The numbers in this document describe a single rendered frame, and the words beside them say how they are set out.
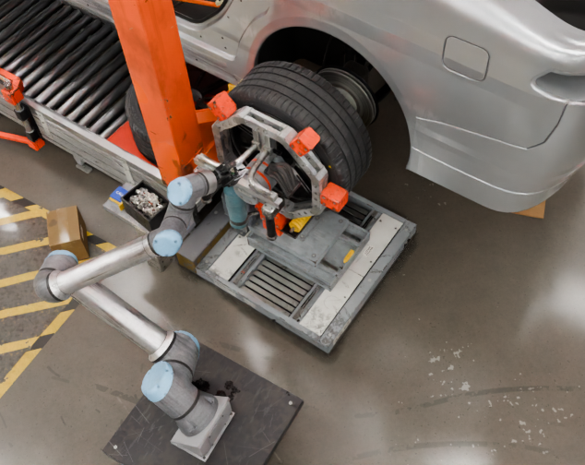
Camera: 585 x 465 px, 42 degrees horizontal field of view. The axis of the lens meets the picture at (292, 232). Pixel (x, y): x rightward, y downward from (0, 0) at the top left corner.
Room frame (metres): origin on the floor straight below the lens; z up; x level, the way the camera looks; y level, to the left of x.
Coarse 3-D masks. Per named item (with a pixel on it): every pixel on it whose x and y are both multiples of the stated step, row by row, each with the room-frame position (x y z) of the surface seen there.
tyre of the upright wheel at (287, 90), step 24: (264, 72) 2.28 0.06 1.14; (288, 72) 2.23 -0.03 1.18; (312, 72) 2.22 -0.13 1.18; (240, 96) 2.18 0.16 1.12; (264, 96) 2.12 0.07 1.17; (288, 96) 2.10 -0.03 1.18; (312, 96) 2.11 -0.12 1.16; (336, 96) 2.13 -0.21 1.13; (288, 120) 2.03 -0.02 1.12; (312, 120) 2.01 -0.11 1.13; (336, 120) 2.03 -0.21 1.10; (360, 120) 2.08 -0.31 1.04; (336, 144) 1.95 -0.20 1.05; (360, 144) 2.01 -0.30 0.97; (336, 168) 1.90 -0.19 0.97; (360, 168) 1.97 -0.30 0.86
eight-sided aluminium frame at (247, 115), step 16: (240, 112) 2.10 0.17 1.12; (256, 112) 2.09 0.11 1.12; (224, 128) 2.13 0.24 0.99; (256, 128) 2.03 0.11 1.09; (272, 128) 2.00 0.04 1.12; (288, 128) 1.99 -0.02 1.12; (224, 144) 2.17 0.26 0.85; (288, 144) 1.93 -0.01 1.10; (224, 160) 2.16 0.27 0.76; (304, 160) 1.90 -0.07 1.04; (320, 176) 1.86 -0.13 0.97; (320, 192) 1.85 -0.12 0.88; (288, 208) 1.98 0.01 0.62; (304, 208) 1.90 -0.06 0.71; (320, 208) 1.85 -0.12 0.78
